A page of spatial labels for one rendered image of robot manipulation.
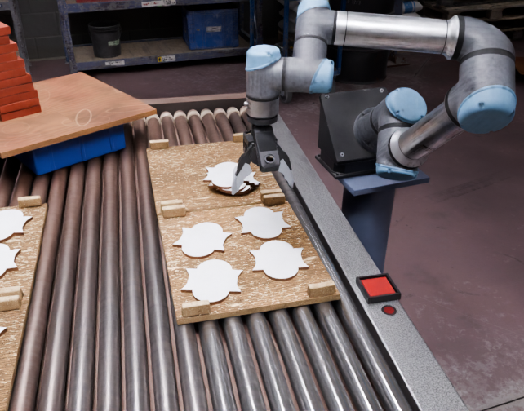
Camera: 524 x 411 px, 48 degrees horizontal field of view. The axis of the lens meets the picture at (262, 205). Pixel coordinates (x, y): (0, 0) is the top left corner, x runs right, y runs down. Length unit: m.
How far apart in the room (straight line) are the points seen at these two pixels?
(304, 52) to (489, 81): 0.39
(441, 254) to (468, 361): 0.74
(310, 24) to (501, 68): 0.42
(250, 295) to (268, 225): 0.27
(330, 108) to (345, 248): 0.58
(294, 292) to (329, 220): 0.34
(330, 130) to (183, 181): 0.49
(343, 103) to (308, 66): 0.62
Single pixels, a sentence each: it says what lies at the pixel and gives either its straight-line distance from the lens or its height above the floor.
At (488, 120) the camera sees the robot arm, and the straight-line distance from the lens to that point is 1.36.
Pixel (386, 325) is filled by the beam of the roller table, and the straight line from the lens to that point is 1.25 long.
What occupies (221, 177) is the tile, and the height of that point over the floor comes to 0.97.
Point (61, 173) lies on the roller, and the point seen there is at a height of 0.92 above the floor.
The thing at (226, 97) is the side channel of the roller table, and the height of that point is 0.95.
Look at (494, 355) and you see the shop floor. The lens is 2.65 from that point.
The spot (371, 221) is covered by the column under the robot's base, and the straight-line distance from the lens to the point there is 1.98.
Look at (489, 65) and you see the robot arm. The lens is 1.36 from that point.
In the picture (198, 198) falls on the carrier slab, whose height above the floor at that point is 0.94.
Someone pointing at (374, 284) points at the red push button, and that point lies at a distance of 1.33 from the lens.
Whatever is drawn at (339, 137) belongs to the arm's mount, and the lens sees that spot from 1.86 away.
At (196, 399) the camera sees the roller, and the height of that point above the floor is 0.92.
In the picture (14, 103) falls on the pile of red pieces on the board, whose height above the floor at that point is 1.09.
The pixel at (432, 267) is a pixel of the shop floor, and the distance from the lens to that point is 3.04.
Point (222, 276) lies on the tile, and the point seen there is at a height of 0.94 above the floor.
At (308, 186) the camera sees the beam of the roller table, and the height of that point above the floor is 0.92.
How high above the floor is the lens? 1.74
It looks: 31 degrees down
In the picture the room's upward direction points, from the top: 1 degrees clockwise
